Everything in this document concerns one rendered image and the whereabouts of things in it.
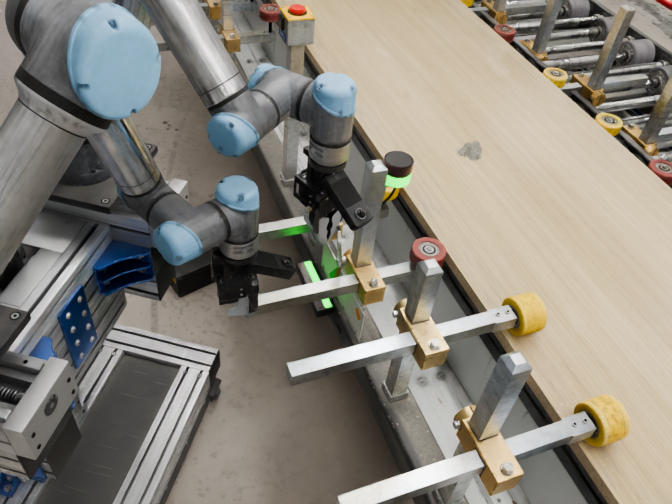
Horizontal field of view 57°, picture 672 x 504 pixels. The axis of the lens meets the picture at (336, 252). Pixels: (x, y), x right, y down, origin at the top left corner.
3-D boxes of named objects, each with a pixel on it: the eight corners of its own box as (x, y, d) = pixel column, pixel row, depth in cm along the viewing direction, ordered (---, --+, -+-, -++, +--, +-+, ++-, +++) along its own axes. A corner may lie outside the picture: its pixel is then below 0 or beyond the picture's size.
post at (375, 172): (346, 323, 155) (372, 169, 121) (341, 313, 157) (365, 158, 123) (359, 320, 156) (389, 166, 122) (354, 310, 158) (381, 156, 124)
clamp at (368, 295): (362, 306, 139) (365, 291, 135) (341, 264, 148) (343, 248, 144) (385, 300, 141) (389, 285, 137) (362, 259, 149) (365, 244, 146)
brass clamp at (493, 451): (486, 498, 100) (495, 484, 96) (447, 425, 109) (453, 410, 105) (518, 486, 102) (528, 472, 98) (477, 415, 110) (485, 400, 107)
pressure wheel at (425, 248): (412, 297, 146) (421, 263, 137) (398, 272, 151) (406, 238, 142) (442, 289, 148) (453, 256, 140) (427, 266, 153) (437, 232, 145)
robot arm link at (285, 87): (233, 78, 105) (289, 100, 102) (269, 53, 112) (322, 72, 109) (234, 118, 111) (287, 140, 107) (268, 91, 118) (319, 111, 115)
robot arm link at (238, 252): (252, 214, 120) (264, 243, 115) (252, 232, 123) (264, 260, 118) (213, 221, 118) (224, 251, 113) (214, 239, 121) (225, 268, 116)
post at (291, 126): (284, 187, 184) (290, 44, 153) (279, 177, 187) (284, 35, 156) (298, 184, 186) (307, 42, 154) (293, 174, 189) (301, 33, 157)
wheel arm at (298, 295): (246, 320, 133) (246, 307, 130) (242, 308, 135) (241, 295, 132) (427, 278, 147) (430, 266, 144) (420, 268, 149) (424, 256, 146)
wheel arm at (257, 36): (155, 54, 216) (154, 43, 213) (154, 49, 218) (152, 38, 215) (276, 43, 230) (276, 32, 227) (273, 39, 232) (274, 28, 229)
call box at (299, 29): (286, 49, 152) (287, 19, 146) (278, 36, 156) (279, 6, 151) (313, 47, 154) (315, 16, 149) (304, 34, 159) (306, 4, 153)
